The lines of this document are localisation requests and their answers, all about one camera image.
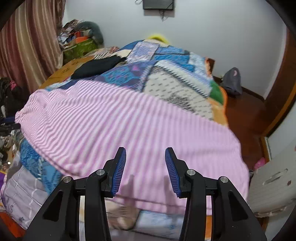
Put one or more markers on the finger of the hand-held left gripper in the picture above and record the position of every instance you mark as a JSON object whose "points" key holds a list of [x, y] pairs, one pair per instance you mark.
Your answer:
{"points": [[9, 126]]}

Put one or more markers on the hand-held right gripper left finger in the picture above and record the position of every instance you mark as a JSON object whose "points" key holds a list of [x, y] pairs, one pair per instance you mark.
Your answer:
{"points": [[119, 171]]}

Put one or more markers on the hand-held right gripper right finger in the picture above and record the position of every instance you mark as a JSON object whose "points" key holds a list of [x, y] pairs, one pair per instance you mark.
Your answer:
{"points": [[172, 172]]}

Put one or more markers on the pink striped pants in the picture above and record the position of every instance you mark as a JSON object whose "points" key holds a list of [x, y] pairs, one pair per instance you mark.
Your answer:
{"points": [[115, 115]]}

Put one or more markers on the dark clothes pile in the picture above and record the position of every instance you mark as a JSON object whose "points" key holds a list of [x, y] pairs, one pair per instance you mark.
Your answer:
{"points": [[11, 95]]}

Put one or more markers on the beige cloth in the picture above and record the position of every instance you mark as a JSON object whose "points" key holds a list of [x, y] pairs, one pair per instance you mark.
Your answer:
{"points": [[124, 216]]}

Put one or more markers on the lilac printed bed sheet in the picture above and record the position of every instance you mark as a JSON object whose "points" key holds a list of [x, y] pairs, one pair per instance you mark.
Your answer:
{"points": [[23, 199]]}

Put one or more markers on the orange fleece blanket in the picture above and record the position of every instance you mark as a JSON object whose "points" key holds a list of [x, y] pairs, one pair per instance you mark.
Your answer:
{"points": [[222, 111]]}

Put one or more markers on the brown striped curtain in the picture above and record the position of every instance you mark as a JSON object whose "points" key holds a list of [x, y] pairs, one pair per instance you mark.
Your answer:
{"points": [[27, 41]]}

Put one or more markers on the pink item on floor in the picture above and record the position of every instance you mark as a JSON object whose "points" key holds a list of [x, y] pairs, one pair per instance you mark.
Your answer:
{"points": [[259, 164]]}

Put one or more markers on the white plastic stool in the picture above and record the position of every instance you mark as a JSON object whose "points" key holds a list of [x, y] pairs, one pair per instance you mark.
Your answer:
{"points": [[270, 192]]}

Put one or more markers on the blue patchwork blanket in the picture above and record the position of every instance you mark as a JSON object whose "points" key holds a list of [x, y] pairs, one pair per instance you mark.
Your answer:
{"points": [[161, 69]]}

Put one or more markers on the green storage bag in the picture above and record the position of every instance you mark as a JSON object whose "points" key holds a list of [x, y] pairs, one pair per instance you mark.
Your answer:
{"points": [[81, 48]]}

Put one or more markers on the black folded garment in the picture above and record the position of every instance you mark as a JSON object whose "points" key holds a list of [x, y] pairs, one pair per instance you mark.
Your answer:
{"points": [[97, 67]]}

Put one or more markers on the grey plastic bag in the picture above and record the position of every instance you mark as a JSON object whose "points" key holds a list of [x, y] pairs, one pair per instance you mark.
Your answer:
{"points": [[231, 81]]}

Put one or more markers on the pile of printed bags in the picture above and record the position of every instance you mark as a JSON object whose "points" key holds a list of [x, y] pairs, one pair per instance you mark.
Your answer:
{"points": [[68, 32]]}

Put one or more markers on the orange box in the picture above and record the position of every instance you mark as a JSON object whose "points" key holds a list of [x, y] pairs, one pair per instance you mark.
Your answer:
{"points": [[82, 39]]}

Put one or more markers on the orange striped cloth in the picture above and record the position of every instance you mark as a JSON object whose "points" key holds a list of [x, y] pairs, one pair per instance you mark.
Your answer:
{"points": [[104, 52]]}

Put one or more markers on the brown wooden door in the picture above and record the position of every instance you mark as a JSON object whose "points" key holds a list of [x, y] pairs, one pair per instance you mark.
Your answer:
{"points": [[284, 92]]}

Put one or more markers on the wooden bed post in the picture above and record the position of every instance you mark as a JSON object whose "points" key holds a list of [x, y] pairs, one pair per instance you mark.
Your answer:
{"points": [[211, 66]]}

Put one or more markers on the small black wall screen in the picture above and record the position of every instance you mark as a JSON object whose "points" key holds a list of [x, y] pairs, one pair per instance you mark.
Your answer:
{"points": [[158, 4]]}

